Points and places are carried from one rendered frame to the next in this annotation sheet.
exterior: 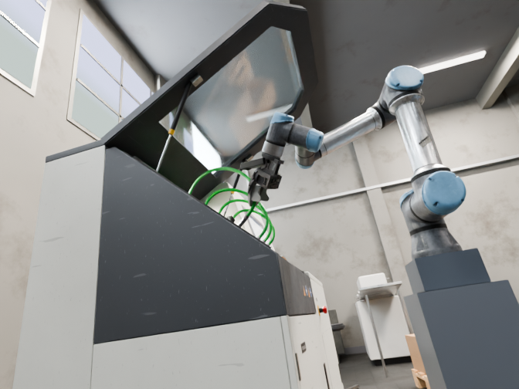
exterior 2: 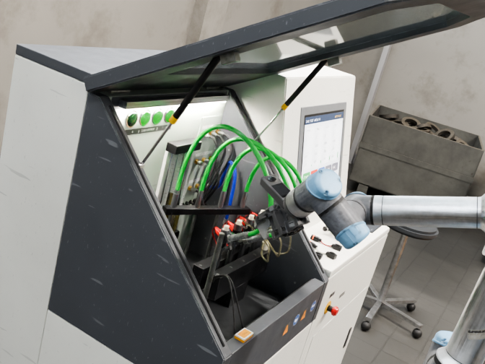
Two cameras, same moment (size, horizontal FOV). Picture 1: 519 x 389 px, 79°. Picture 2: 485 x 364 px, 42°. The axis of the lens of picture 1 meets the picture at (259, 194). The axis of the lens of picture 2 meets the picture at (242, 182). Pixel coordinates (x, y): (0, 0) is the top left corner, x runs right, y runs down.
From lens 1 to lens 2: 1.19 m
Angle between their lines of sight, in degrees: 42
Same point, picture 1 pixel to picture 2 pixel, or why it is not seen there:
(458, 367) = not seen: outside the picture
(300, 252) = not seen: outside the picture
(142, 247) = (105, 255)
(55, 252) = (20, 191)
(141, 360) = (84, 353)
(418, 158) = (455, 344)
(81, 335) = (38, 294)
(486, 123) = not seen: outside the picture
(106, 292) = (65, 274)
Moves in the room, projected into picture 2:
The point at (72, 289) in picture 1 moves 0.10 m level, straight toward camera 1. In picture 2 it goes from (35, 246) to (32, 263)
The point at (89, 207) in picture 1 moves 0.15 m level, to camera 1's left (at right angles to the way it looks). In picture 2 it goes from (59, 163) to (13, 146)
